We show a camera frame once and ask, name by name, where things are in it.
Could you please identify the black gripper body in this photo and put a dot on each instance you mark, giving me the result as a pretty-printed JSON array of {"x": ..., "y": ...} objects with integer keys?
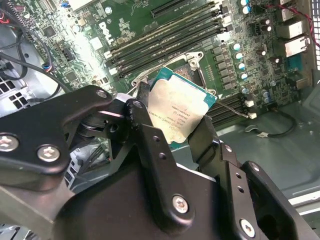
[{"x": 112, "y": 212}]

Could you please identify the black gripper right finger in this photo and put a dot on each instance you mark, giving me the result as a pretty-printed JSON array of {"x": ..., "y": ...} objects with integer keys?
[{"x": 230, "y": 175}]

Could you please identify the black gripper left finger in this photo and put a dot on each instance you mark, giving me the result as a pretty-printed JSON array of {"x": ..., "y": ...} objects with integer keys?
[{"x": 160, "y": 175}]

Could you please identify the silver green CPU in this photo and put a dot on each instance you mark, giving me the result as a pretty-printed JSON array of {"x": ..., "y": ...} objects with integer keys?
[{"x": 175, "y": 105}]

